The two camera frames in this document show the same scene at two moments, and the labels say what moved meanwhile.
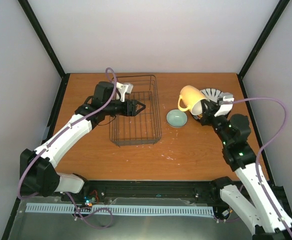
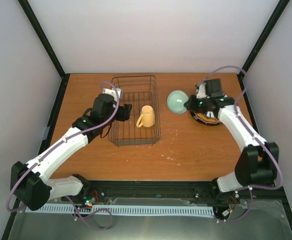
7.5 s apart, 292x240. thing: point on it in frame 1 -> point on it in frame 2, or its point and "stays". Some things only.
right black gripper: (210, 108) -> (190, 104)
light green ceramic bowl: (176, 118) -> (175, 101)
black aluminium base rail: (202, 192) stays
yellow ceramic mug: (192, 97) -> (147, 118)
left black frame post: (28, 11) stays
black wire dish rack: (144, 127) stays
